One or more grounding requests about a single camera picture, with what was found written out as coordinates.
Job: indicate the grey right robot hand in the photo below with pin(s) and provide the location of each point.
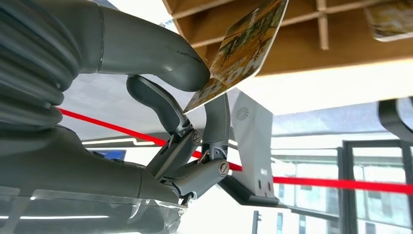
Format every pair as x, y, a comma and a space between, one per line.
145, 55

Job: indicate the grey platform with light strip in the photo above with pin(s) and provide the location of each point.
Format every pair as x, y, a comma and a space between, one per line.
129, 137

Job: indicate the black office chair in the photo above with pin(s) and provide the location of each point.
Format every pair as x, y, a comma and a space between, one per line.
390, 119

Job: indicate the wooden card slot box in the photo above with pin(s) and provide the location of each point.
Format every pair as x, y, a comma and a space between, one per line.
300, 48

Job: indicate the black window frame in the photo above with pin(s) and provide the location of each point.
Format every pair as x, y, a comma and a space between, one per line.
347, 181

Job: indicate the red barrier belt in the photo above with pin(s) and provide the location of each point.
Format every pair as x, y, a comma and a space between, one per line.
322, 182

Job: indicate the blue display screen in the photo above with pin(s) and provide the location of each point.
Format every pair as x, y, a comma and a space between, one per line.
109, 155

